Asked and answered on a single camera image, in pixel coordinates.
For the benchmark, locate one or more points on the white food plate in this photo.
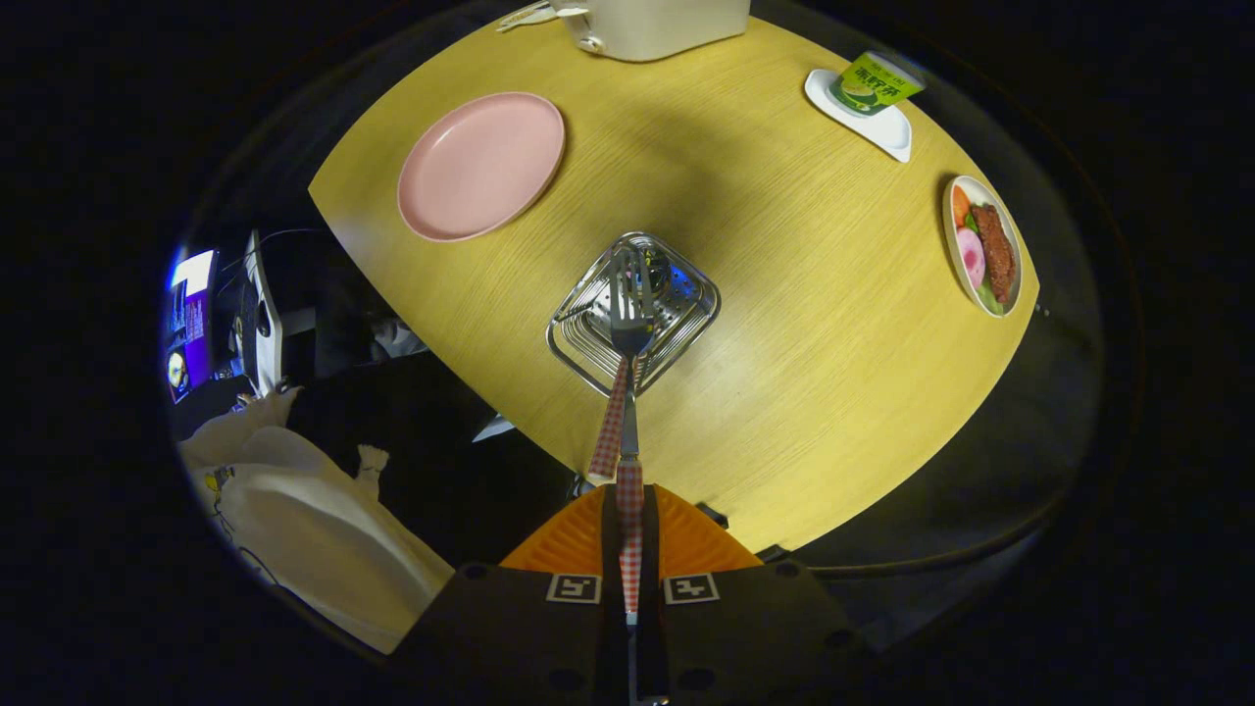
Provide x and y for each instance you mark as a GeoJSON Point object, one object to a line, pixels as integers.
{"type": "Point", "coordinates": [983, 191]}

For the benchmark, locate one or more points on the green lettuce leaf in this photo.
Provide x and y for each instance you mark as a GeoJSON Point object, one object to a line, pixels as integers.
{"type": "Point", "coordinates": [990, 300]}

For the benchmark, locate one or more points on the lit computer monitor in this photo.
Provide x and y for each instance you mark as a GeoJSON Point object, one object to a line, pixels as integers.
{"type": "Point", "coordinates": [191, 324]}

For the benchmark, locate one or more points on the white-backed monitor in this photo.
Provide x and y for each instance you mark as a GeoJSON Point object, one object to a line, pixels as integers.
{"type": "Point", "coordinates": [263, 343]}

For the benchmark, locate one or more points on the white divided condiment tray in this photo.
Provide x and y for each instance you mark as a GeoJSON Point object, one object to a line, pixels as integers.
{"type": "Point", "coordinates": [525, 17]}

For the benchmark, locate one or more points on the green label drink bottle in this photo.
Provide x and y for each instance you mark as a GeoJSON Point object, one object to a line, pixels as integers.
{"type": "Point", "coordinates": [873, 86]}

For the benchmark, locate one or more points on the white cloth bag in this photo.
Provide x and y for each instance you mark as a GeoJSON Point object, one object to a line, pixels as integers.
{"type": "Point", "coordinates": [314, 529]}

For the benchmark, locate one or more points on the orange carrot piece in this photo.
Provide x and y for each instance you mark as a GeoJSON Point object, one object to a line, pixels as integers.
{"type": "Point", "coordinates": [961, 206]}

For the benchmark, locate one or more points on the white coaster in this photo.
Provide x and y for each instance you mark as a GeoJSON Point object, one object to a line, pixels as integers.
{"type": "Point", "coordinates": [887, 132]}

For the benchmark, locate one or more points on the pink plate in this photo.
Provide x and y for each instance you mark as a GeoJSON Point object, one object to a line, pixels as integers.
{"type": "Point", "coordinates": [480, 167]}

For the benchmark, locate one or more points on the brown meat piece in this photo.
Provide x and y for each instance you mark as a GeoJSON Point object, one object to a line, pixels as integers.
{"type": "Point", "coordinates": [995, 255]}

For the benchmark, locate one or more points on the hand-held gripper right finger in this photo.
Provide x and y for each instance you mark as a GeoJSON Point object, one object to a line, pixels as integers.
{"type": "Point", "coordinates": [651, 549]}

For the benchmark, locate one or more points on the pink radish slice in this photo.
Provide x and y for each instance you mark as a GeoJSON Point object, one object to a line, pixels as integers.
{"type": "Point", "coordinates": [971, 257]}

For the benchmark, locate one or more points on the white toaster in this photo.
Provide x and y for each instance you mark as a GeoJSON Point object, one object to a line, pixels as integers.
{"type": "Point", "coordinates": [667, 29]}

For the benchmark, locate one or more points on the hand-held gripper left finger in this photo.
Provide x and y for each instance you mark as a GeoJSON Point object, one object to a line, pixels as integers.
{"type": "Point", "coordinates": [609, 549]}

